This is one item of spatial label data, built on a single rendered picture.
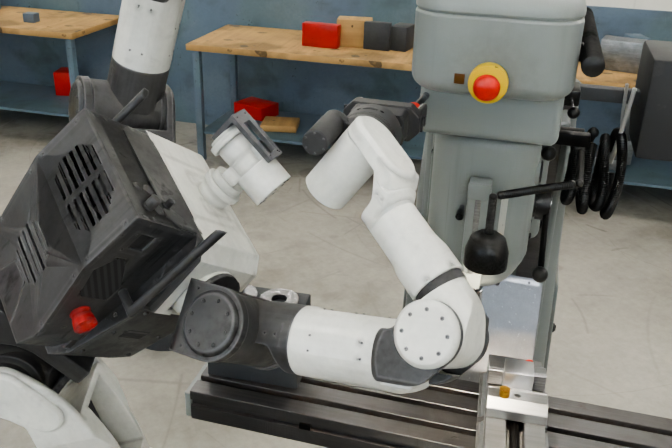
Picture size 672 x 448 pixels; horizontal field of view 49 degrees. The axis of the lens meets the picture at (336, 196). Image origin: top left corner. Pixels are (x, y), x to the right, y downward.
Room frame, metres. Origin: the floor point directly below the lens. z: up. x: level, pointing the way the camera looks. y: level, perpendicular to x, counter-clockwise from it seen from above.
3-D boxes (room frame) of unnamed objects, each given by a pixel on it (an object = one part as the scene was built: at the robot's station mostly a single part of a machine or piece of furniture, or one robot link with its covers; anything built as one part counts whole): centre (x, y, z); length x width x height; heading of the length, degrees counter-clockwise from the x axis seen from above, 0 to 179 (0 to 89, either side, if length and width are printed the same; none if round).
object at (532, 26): (1.35, -0.29, 1.81); 0.47 x 0.26 x 0.16; 165
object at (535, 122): (1.38, -0.30, 1.68); 0.34 x 0.24 x 0.10; 165
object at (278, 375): (1.47, 0.17, 1.05); 0.22 x 0.12 x 0.20; 78
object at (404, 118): (1.06, -0.06, 1.70); 0.13 x 0.12 x 0.10; 75
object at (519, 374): (1.30, -0.40, 1.06); 0.06 x 0.05 x 0.06; 78
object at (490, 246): (1.09, -0.25, 1.49); 0.07 x 0.07 x 0.06
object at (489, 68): (1.11, -0.23, 1.76); 0.06 x 0.02 x 0.06; 75
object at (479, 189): (1.23, -0.26, 1.45); 0.04 x 0.04 x 0.21; 75
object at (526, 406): (1.25, -0.39, 1.04); 0.12 x 0.06 x 0.04; 78
